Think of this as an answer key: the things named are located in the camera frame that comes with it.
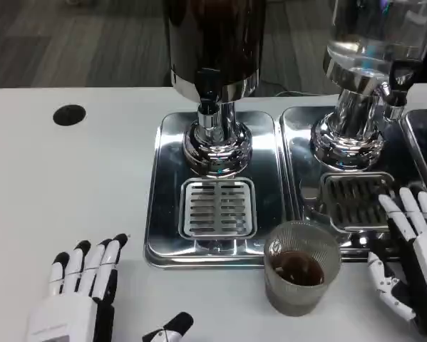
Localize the clear ribbed glass cup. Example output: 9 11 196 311
262 220 342 317

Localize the black round cable grommet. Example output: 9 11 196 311
53 104 87 126

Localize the steel slotted drip grid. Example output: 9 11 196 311
319 172 396 232
179 177 259 239

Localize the thin pale cable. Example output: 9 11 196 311
259 80 328 98

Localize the clear drink dispenser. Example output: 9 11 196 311
321 0 427 172

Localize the black tap with chrome spout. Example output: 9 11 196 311
379 59 423 122
197 68 223 129

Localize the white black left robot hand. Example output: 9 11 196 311
24 233 195 342

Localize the dark drink dispenser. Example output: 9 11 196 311
162 0 267 177

